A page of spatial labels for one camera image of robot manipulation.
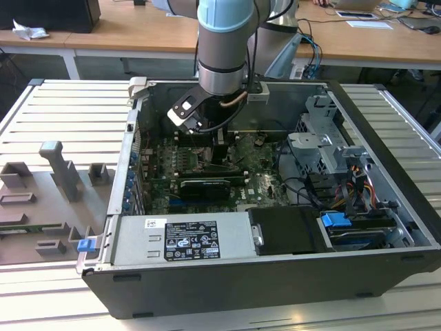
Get metal socket cover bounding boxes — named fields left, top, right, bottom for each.
left=229, top=134, right=258, bottom=163

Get black RAM slot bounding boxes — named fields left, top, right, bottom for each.
left=178, top=130, right=238, bottom=140
left=175, top=168, right=249, bottom=179
left=178, top=138, right=238, bottom=146

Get black graphics card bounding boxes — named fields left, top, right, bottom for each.
left=178, top=178, right=232, bottom=201

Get green motherboard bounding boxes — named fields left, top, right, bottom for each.
left=139, top=132, right=294, bottom=213

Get pale blue teach pendant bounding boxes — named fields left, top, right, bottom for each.
left=264, top=33, right=304, bottom=79

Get grey plastic case latch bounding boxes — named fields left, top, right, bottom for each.
left=127, top=76, right=150, bottom=101

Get silver metal drive cage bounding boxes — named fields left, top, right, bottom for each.
left=287, top=94, right=371, bottom=175

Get wooden desk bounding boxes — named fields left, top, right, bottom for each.
left=0, top=0, right=441, bottom=81

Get black label sticker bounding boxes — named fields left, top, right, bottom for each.
left=165, top=221, right=219, bottom=261

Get grey power supply unit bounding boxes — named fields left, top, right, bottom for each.
left=110, top=211, right=260, bottom=267

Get blue disk carrier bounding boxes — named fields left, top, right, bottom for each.
left=319, top=211, right=353, bottom=228

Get flat tablet with white rim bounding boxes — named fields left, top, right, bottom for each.
left=335, top=10, right=377, bottom=19

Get black open PC case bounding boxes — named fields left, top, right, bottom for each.
left=81, top=77, right=441, bottom=320

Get grey parts rack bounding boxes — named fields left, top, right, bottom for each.
left=0, top=140, right=117, bottom=267

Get black computer box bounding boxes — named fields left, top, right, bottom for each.
left=0, top=0, right=102, bottom=34

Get crumpled white paper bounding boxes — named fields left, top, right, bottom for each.
left=12, top=19, right=50, bottom=42

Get dark notebook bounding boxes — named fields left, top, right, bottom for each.
left=397, top=16, right=439, bottom=30

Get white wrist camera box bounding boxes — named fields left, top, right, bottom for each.
left=167, top=86, right=209, bottom=136

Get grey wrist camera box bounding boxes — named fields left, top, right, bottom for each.
left=245, top=82, right=270, bottom=103

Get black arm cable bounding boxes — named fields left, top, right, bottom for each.
left=198, top=0, right=263, bottom=134

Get black internal cable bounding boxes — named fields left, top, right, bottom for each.
left=275, top=140, right=323, bottom=210

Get blue cable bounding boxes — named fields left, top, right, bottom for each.
left=298, top=32, right=324, bottom=81

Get yellow red power wires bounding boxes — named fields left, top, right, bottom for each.
left=339, top=165, right=379, bottom=208

